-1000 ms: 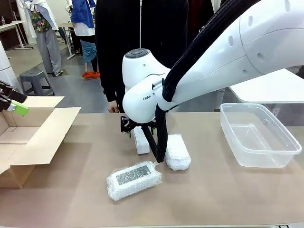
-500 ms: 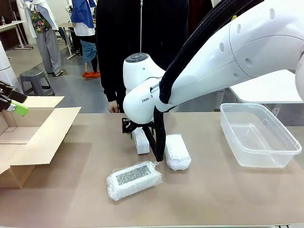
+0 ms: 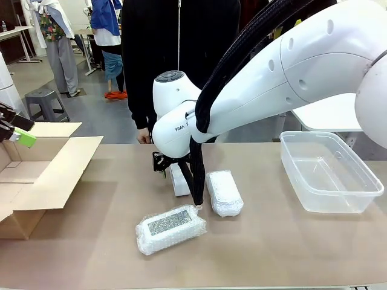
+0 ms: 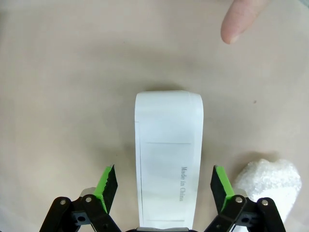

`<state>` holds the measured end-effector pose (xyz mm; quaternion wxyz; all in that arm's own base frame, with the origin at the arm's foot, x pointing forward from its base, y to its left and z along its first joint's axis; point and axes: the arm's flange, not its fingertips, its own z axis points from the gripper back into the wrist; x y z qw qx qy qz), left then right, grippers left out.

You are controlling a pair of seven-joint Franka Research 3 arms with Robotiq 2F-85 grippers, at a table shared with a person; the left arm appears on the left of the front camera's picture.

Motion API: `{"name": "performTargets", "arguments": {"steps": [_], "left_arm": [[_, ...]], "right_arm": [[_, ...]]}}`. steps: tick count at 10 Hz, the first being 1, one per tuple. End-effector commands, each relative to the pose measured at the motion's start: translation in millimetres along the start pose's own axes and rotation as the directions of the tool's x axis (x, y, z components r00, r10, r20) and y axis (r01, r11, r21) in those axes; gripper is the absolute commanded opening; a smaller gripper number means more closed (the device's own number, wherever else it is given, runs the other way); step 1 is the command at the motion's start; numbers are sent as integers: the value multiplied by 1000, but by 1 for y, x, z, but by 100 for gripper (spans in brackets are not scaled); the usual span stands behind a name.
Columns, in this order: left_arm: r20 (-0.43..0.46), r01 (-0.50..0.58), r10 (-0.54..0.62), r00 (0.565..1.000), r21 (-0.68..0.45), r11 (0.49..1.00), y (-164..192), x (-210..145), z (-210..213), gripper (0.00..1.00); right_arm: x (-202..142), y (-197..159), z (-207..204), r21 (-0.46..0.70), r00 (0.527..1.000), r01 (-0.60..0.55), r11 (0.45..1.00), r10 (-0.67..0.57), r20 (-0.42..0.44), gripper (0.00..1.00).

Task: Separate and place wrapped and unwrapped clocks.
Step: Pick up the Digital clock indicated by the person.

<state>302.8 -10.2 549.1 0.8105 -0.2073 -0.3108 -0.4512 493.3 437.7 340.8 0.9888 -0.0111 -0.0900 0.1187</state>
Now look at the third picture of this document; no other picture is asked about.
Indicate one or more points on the person in black hoodie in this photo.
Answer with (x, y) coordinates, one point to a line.
(169, 45)

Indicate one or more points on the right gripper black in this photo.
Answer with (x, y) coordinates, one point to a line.
(161, 157)

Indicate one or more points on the open cardboard box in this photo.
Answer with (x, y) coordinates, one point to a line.
(60, 175)

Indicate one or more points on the person's right hand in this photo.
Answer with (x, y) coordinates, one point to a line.
(143, 136)

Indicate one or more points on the grey plastic stool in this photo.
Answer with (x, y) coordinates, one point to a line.
(45, 101)

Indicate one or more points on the clear plastic container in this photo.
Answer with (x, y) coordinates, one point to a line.
(329, 181)

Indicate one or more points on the bubble-wrapped clock grey face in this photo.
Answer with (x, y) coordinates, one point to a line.
(169, 229)

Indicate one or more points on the white-legged desk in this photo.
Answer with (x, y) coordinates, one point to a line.
(15, 33)

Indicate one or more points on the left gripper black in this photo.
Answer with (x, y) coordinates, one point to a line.
(5, 121)

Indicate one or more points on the person in floral shirt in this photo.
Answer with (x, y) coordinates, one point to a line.
(57, 45)

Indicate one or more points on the wooden-top table white legs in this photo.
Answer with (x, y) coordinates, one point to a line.
(87, 39)

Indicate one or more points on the unwrapped white clock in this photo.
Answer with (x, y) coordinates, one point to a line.
(179, 185)

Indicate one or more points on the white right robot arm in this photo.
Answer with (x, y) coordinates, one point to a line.
(272, 84)

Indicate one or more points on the person in blue jacket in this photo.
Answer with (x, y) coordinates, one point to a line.
(109, 36)

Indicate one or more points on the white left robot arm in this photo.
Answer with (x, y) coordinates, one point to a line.
(7, 75)

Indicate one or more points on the person's right forearm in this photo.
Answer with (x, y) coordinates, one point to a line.
(140, 102)

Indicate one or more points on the clear water bottle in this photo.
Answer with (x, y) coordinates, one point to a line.
(4, 26)

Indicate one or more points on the plain bubble-wrapped clock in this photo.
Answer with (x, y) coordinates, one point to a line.
(225, 193)

